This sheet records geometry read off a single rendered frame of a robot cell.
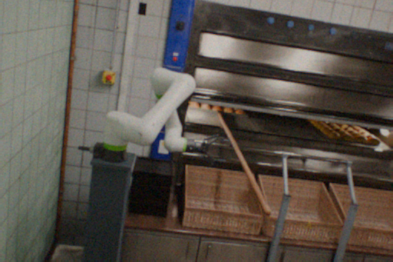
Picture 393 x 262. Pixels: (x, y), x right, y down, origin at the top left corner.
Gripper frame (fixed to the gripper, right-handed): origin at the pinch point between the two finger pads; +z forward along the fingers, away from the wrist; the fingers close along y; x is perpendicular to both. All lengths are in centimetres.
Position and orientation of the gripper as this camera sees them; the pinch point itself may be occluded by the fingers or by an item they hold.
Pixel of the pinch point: (225, 150)
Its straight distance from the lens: 255.2
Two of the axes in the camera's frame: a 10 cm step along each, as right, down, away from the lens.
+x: 0.7, 2.6, -9.6
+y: -1.7, 9.5, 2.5
